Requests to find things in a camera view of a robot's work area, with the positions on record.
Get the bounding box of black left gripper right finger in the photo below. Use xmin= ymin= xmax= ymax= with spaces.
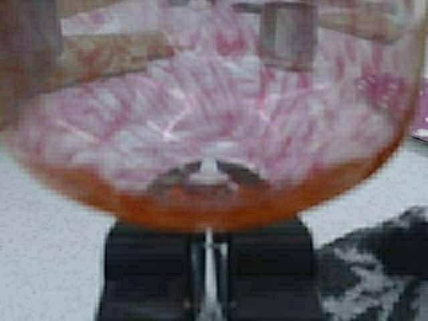
xmin=217 ymin=218 xmax=323 ymax=320

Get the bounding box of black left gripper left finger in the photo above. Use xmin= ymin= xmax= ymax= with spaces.
xmin=96 ymin=221 xmax=201 ymax=320

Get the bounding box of black white floral cloth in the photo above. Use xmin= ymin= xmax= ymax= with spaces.
xmin=316 ymin=206 xmax=427 ymax=320

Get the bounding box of wine glass with red residue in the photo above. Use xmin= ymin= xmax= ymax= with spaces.
xmin=1 ymin=1 xmax=427 ymax=320

